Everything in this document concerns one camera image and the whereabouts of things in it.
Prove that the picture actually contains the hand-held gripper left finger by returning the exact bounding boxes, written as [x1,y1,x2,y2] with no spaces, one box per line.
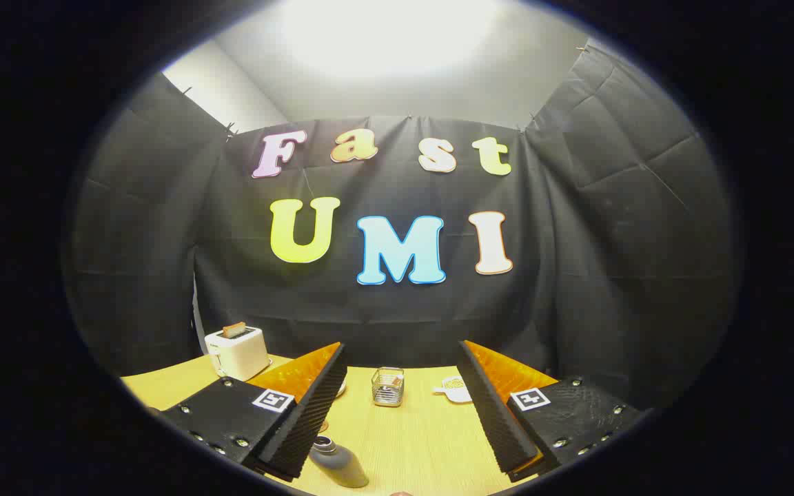
[159,341,347,483]

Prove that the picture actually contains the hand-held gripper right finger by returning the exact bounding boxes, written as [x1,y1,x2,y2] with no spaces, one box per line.
[457,340,646,483]

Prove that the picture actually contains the silver juice bottle green label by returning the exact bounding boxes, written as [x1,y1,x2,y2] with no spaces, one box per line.
[309,435,370,488]

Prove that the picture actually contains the white divided condiment dish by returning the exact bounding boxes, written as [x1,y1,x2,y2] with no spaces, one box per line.
[433,375,474,404]

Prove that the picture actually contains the white toaster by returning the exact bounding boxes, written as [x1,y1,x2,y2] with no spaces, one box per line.
[204,325,272,382]

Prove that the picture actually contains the wooden table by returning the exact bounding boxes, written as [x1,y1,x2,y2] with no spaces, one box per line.
[120,353,563,496]

